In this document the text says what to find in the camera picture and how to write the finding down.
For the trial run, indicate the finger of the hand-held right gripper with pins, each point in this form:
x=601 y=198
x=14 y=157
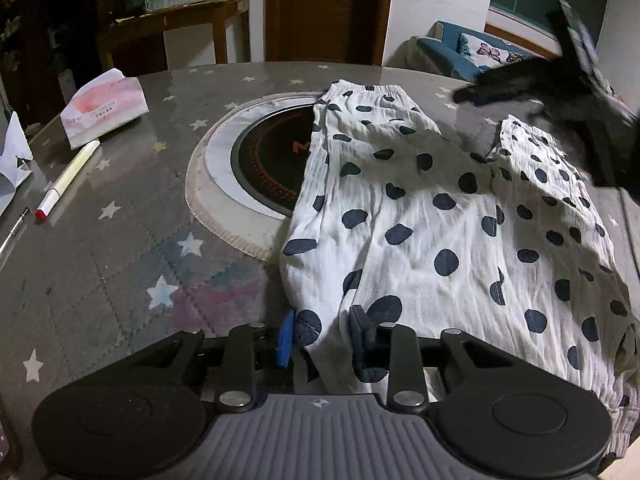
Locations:
x=505 y=82

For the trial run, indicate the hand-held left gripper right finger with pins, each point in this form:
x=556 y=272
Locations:
x=361 y=336

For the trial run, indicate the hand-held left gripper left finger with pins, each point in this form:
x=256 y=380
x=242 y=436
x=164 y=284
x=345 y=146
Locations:
x=286 y=341

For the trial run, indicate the white polka dot pants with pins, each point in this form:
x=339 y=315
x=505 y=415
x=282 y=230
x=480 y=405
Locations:
x=425 y=220

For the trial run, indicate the butterfly print pillow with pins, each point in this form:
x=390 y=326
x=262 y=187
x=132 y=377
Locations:
x=492 y=55

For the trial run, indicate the blue sofa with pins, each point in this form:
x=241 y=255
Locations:
x=445 y=50

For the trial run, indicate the white cloth on sofa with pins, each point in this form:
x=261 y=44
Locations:
x=415 y=60

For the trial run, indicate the round induction cooktop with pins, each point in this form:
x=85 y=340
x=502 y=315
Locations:
x=265 y=160

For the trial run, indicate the brown wooden door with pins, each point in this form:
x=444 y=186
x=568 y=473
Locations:
x=327 y=10

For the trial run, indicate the white marker pen red cap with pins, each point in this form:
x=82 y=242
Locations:
x=67 y=180

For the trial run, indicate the thin metal pen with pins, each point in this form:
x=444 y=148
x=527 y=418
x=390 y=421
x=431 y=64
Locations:
x=14 y=232

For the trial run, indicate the pink white tissue pack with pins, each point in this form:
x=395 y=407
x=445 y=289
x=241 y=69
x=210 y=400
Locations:
x=102 y=110

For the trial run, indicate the wooden side table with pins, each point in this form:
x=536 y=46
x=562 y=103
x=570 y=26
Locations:
x=190 y=12

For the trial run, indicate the white folded paper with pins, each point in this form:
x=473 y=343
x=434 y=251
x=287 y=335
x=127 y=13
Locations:
x=12 y=160

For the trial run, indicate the dark wooden cabinet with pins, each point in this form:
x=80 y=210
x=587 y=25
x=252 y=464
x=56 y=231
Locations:
x=35 y=35

